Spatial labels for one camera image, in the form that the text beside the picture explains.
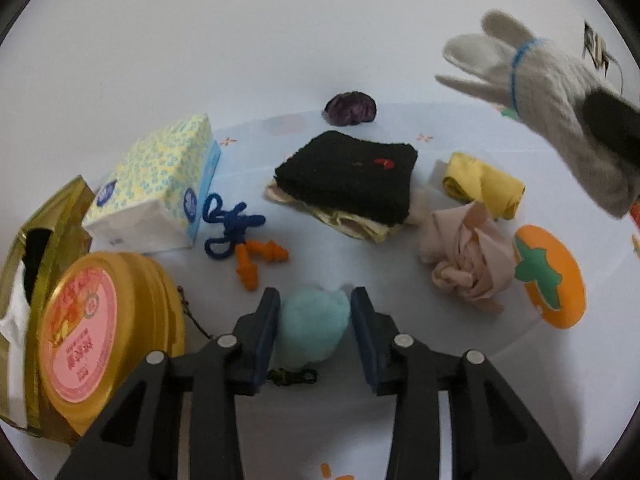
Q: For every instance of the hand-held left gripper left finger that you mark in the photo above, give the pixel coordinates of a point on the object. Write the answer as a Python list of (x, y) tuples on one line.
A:
[(267, 330)]

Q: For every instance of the round gold tin pink label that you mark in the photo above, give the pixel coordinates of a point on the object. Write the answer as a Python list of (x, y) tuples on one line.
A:
[(75, 345)]

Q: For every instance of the person's right hand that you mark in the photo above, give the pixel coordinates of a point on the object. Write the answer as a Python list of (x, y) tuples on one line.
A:
[(545, 90)]

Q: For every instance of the pink crumpled cloth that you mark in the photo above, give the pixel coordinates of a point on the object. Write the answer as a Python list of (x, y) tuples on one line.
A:
[(470, 255)]

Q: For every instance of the orange earplug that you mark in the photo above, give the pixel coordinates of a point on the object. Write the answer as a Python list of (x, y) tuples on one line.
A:
[(270, 250), (246, 272)]

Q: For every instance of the purple hair scrunchie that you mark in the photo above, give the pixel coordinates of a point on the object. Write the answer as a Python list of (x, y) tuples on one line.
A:
[(350, 108)]

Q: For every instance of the yellow rolled cloth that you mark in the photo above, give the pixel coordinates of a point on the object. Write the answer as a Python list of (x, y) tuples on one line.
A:
[(480, 185)]

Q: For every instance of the wall socket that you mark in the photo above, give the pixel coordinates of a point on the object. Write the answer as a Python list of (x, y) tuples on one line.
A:
[(595, 45)]

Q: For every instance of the cream folded cloth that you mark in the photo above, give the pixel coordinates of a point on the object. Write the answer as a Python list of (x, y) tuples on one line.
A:
[(350, 227)]

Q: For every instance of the white paper sheet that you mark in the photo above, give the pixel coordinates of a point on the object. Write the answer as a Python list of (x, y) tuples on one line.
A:
[(12, 330)]

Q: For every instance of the yellow floral tissue pack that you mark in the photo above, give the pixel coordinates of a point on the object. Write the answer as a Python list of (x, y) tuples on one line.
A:
[(150, 175)]

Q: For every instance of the orange persimmon coaster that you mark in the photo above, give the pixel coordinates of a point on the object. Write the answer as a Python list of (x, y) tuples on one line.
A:
[(565, 285)]

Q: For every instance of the black towel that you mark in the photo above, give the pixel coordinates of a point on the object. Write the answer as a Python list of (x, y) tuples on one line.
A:
[(345, 170)]

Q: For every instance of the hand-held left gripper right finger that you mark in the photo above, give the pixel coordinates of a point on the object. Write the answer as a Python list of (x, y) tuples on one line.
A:
[(361, 330)]

